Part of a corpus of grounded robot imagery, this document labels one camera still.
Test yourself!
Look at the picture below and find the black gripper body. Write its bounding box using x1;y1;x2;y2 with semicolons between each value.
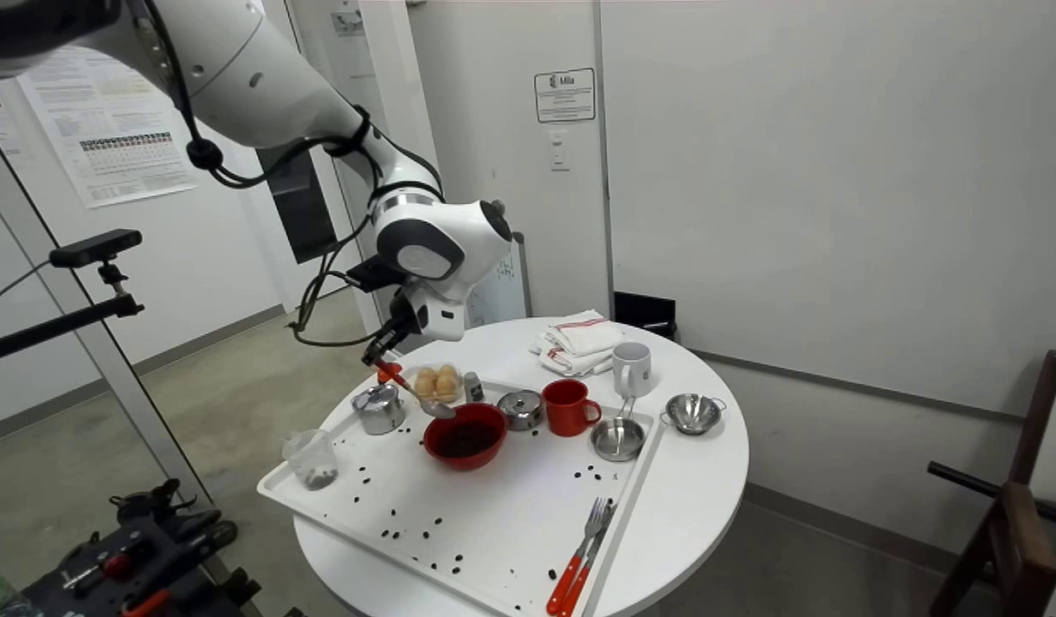
385;283;431;346

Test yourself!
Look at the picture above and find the black box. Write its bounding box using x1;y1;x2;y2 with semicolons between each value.
611;289;681;344

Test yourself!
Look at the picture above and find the small lidded steel container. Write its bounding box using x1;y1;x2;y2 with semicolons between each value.
494;388;550;434

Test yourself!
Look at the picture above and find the clear plastic cup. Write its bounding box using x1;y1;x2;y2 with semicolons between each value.
280;424;344;494

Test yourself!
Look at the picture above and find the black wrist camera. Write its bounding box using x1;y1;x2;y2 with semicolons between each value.
347;253;409;296

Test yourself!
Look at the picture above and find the framed white board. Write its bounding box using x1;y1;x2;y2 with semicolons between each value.
471;233;535;328

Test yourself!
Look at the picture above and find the black camera on stand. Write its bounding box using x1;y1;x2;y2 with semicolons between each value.
49;225;148;271

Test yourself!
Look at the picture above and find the dark coffee bean pile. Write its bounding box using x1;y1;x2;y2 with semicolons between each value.
436;413;504;457

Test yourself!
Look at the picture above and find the white wall sign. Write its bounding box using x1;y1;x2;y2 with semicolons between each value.
532;66;601;125

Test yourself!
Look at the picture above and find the dark wooden chair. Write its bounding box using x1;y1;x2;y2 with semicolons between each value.
921;346;1056;617

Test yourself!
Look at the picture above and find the white cloth with red stripes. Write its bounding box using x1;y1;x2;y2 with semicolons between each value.
529;305;623;380

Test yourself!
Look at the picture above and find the small steel bowl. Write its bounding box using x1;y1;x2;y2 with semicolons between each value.
663;389;727;440

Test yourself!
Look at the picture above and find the black tool pile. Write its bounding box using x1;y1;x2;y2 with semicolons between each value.
9;477;264;617

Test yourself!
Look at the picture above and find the grey metal frame post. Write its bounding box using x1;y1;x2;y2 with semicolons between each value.
0;114;215;512

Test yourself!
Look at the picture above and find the white door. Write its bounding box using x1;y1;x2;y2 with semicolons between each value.
279;0;475;346

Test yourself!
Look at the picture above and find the bag of yellow buns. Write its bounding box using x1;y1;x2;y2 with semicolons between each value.
412;360;471;412

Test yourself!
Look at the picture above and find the printed paper poster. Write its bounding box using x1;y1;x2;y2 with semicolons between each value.
9;45;213;210

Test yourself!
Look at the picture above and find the red handled steel spoon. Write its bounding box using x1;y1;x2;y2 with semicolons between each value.
369;352;447;424

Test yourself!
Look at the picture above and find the white rectangular tray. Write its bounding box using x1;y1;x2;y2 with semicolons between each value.
255;369;670;617

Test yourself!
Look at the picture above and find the red bowl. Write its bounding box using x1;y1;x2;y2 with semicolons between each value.
422;401;512;473

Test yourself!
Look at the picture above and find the shallow steel dish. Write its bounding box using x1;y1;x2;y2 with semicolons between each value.
588;413;647;467

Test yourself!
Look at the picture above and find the red handled knife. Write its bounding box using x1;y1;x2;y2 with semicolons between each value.
542;494;621;617

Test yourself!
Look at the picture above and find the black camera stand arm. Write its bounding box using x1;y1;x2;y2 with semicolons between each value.
0;259;148;369

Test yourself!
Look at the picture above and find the red mug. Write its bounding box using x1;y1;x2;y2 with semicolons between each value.
537;378;606;440

